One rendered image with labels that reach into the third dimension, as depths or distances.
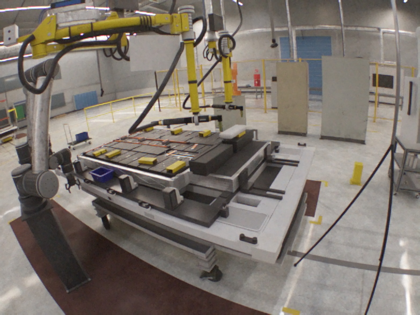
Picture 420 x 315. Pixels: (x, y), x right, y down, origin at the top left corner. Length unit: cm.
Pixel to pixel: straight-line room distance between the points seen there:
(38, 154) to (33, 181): 19
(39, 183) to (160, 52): 118
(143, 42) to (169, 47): 17
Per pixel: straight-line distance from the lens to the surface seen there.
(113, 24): 140
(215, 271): 197
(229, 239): 124
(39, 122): 174
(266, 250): 118
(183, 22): 149
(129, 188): 179
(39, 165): 172
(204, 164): 152
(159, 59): 144
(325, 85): 573
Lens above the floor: 168
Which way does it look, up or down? 21 degrees down
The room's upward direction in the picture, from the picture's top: 5 degrees counter-clockwise
